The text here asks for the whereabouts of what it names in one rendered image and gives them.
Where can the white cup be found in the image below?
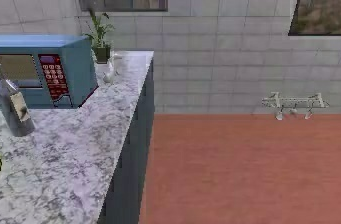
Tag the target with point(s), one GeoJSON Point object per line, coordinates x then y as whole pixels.
{"type": "Point", "coordinates": [120, 62]}

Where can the small white vase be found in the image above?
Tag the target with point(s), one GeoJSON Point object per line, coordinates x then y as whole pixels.
{"type": "Point", "coordinates": [108, 76]}

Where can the marble-topped dark counter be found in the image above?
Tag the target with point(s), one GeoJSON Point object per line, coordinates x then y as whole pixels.
{"type": "Point", "coordinates": [78, 150]}

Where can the green potted house plant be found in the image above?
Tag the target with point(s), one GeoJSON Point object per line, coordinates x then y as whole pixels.
{"type": "Point", "coordinates": [100, 40]}

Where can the blue microwave oven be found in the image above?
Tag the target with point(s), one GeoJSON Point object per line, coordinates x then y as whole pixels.
{"type": "Point", "coordinates": [71, 63]}

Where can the dark-framed window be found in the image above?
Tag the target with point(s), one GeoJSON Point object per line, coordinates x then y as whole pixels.
{"type": "Point", "coordinates": [328, 16]}
{"type": "Point", "coordinates": [124, 4]}

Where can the grey glass bottle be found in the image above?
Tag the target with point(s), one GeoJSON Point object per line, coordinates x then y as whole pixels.
{"type": "Point", "coordinates": [14, 110]}

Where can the white wall rack with hooks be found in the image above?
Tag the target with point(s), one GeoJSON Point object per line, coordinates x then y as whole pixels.
{"type": "Point", "coordinates": [293, 101]}

